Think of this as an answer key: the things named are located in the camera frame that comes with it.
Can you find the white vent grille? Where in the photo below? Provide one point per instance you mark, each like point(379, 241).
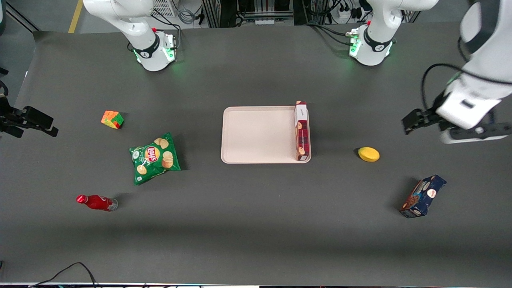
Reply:
point(164, 7)

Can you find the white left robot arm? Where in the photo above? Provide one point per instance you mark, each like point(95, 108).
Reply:
point(490, 44)

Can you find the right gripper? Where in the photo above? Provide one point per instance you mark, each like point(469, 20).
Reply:
point(12, 118)

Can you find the yellow toy lemon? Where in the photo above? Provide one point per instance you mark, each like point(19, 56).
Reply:
point(368, 154)

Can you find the white socket strip with plugs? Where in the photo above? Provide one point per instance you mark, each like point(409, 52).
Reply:
point(347, 12)

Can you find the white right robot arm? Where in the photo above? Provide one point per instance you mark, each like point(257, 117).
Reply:
point(138, 28)

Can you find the yellow floor tape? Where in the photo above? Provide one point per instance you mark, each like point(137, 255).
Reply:
point(75, 16)

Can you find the white power strip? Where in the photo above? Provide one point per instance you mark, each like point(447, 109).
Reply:
point(265, 21)

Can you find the green chips bag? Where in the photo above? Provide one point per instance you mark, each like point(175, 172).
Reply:
point(154, 159)

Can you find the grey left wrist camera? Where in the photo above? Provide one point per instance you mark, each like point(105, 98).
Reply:
point(476, 135)

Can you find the red soda bottle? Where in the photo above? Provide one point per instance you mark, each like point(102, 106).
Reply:
point(97, 202)

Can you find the beige plastic tray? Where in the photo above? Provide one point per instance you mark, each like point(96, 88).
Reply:
point(260, 134)

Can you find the colourful puzzle cube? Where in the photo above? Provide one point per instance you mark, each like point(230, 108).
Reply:
point(112, 119)

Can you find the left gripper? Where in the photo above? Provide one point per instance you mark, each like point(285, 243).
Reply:
point(427, 116)

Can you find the blue cookie box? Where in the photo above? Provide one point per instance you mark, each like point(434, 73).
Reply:
point(423, 196)

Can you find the red cookie box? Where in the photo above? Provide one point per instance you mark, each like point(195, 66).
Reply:
point(302, 136)

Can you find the dark grey table mat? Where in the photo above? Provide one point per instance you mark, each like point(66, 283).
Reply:
point(256, 224)

